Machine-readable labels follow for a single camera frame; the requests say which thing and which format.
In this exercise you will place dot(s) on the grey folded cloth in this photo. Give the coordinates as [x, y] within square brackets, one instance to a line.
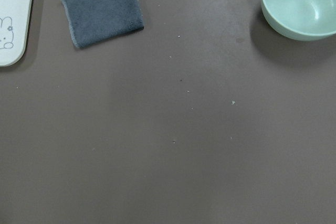
[93, 21]

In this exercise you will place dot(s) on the mint green bowl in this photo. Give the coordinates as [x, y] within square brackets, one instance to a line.
[303, 20]

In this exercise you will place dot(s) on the cream rabbit tray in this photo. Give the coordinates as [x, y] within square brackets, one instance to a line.
[15, 17]

